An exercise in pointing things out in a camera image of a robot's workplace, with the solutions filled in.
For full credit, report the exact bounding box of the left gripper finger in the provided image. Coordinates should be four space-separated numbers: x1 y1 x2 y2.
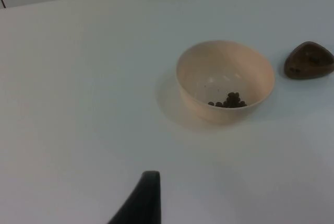
106 171 161 224

